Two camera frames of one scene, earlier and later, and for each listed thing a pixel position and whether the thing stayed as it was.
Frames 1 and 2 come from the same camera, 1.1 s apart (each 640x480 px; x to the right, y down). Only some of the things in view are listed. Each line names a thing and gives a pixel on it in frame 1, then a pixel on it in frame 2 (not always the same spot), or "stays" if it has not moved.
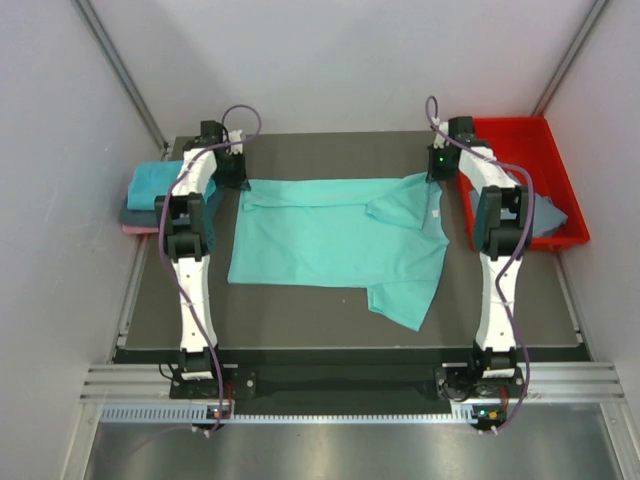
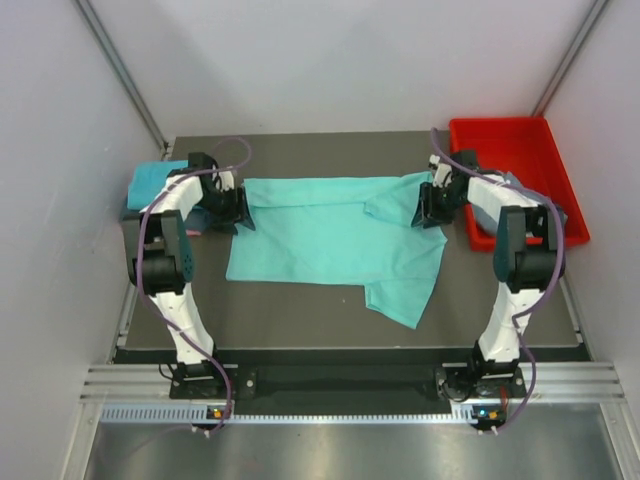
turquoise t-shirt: [384, 233] stays
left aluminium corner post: [121, 72] stays
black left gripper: [238, 180] -> [236, 213]
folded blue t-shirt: [151, 179] stays
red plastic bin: [530, 144] stays
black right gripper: [434, 174] -> [426, 213]
